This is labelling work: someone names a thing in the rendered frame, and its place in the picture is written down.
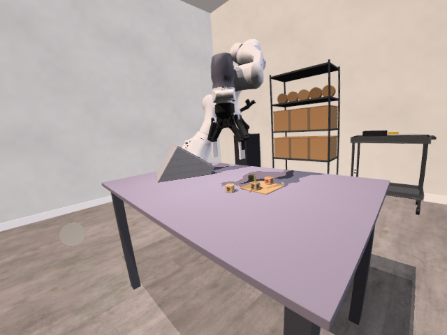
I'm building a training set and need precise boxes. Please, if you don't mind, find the tan flat mat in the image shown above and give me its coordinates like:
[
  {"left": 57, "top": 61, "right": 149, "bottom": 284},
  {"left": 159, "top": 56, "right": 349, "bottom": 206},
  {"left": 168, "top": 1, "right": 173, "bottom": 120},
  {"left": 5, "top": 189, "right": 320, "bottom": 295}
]
[{"left": 240, "top": 181, "right": 286, "bottom": 195}]

